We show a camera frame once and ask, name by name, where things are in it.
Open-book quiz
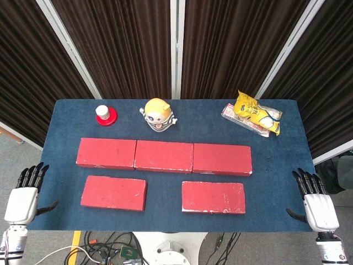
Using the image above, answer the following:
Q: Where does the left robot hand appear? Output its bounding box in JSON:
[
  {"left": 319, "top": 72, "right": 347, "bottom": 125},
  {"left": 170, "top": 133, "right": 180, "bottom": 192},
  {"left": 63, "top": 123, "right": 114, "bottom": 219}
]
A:
[{"left": 4, "top": 162, "right": 58, "bottom": 225}]

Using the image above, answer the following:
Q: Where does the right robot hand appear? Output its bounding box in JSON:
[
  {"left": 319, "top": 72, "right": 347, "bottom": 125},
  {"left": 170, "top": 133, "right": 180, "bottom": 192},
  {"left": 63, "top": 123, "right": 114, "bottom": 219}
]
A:
[{"left": 286, "top": 167, "right": 340, "bottom": 232}]

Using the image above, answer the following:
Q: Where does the red brick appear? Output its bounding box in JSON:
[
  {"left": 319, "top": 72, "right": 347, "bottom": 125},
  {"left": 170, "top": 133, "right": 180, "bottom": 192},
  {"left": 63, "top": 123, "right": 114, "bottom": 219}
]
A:
[
  {"left": 76, "top": 137, "right": 137, "bottom": 171},
  {"left": 181, "top": 181, "right": 247, "bottom": 215},
  {"left": 192, "top": 142, "right": 253, "bottom": 177},
  {"left": 80, "top": 175, "right": 148, "bottom": 213},
  {"left": 133, "top": 140, "right": 194, "bottom": 174}
]

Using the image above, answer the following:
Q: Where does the yellow floor tape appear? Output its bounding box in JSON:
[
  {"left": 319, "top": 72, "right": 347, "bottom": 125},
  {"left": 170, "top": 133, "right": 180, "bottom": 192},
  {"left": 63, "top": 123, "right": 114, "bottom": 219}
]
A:
[{"left": 67, "top": 231, "right": 82, "bottom": 265}]

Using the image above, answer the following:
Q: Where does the green circuit board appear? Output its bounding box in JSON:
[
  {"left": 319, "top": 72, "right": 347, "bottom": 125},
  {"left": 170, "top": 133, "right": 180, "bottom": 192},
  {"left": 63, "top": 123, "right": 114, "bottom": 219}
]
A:
[{"left": 120, "top": 245, "right": 138, "bottom": 260}]

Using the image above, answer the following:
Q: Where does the small white jar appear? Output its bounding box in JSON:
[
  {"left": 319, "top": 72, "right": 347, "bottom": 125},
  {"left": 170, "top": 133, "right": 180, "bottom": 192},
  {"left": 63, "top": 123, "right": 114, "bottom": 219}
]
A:
[{"left": 95, "top": 105, "right": 109, "bottom": 120}]

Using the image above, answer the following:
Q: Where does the red round disc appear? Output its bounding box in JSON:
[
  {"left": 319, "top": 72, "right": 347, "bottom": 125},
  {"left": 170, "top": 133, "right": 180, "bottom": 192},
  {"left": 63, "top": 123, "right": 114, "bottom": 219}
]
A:
[{"left": 95, "top": 107, "right": 119, "bottom": 126}]

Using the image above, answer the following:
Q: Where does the yellow snack bag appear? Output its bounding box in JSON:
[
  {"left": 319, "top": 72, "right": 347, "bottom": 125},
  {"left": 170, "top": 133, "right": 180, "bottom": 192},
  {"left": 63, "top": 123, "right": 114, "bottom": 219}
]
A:
[{"left": 233, "top": 89, "right": 284, "bottom": 136}]

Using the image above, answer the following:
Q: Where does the dark brown partition panel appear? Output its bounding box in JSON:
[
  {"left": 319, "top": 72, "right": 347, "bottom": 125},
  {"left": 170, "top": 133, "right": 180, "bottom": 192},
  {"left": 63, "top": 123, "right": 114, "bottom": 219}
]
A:
[
  {"left": 180, "top": 0, "right": 311, "bottom": 100},
  {"left": 51, "top": 0, "right": 172, "bottom": 100},
  {"left": 259, "top": 0, "right": 353, "bottom": 166},
  {"left": 0, "top": 0, "right": 96, "bottom": 151}
]

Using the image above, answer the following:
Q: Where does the white toothpaste box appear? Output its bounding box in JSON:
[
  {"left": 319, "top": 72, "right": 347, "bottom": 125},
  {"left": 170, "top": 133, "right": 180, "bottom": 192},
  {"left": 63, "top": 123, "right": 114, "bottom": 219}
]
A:
[{"left": 221, "top": 103, "right": 272, "bottom": 138}]

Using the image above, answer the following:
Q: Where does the blue table cloth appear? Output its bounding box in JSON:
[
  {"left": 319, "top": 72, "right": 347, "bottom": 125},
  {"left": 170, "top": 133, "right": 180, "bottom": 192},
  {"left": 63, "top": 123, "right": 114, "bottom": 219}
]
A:
[{"left": 27, "top": 98, "right": 322, "bottom": 232}]

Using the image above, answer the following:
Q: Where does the yellow striped plush toy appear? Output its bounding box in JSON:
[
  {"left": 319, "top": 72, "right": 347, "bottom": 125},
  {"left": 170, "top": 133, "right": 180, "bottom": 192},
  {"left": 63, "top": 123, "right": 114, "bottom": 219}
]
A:
[{"left": 139, "top": 98, "right": 178, "bottom": 133}]

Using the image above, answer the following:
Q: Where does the white floor cable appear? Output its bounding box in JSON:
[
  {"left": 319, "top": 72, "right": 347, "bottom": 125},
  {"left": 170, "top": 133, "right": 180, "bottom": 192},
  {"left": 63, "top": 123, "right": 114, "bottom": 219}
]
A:
[{"left": 34, "top": 245, "right": 105, "bottom": 265}]

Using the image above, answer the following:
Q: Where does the black floor cable bundle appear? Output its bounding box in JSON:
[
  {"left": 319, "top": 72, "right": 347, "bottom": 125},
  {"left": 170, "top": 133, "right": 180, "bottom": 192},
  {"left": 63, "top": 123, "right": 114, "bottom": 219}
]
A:
[{"left": 65, "top": 231, "right": 144, "bottom": 265}]

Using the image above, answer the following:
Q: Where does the black cable with green plug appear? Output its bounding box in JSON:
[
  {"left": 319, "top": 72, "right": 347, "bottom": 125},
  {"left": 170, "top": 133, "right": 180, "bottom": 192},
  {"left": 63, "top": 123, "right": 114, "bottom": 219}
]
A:
[{"left": 213, "top": 232, "right": 242, "bottom": 259}]

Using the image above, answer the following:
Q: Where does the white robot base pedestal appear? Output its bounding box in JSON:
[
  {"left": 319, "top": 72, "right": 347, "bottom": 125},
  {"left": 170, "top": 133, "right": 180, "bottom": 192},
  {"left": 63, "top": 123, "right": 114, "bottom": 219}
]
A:
[{"left": 132, "top": 231, "right": 207, "bottom": 265}]

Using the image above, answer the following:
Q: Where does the white partition post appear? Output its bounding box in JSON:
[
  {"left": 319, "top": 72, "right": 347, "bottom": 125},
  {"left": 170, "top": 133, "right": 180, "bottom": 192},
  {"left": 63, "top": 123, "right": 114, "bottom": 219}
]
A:
[
  {"left": 35, "top": 0, "right": 103, "bottom": 100},
  {"left": 169, "top": 0, "right": 186, "bottom": 100},
  {"left": 254, "top": 0, "right": 327, "bottom": 100}
]

